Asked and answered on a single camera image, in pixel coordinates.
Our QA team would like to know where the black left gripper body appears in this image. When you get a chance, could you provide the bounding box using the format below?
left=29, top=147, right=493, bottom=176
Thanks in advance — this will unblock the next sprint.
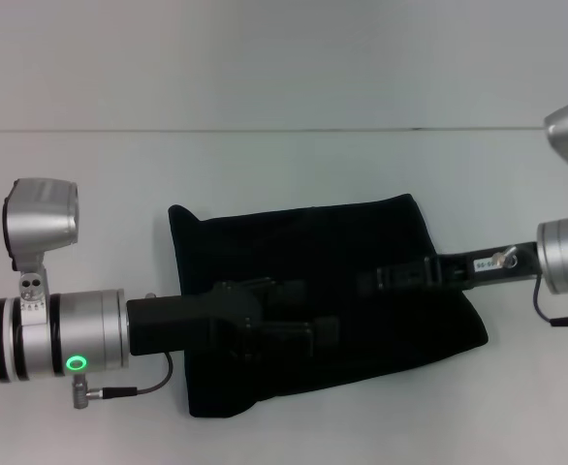
left=126, top=277, right=271, bottom=363

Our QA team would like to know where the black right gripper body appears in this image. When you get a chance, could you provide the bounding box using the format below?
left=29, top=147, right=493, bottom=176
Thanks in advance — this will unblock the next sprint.
left=375, top=240, right=543, bottom=295

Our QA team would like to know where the black shirt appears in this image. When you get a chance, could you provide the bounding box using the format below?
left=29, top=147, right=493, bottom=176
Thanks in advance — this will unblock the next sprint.
left=167, top=193, right=489, bottom=419

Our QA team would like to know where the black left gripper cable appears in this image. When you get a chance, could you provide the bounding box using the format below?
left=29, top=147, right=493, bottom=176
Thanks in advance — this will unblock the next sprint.
left=72, top=351, right=175, bottom=411

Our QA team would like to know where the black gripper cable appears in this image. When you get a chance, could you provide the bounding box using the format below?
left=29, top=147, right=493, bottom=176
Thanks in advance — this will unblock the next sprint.
left=491, top=245, right=568, bottom=329
left=72, top=351, right=175, bottom=411

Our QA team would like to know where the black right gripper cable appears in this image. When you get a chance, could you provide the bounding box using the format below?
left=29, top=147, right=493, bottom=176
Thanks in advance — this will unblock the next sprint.
left=491, top=245, right=568, bottom=329

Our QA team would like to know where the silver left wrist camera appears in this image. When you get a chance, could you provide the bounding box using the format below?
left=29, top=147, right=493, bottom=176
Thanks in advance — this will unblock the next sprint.
left=1, top=177, right=80, bottom=302

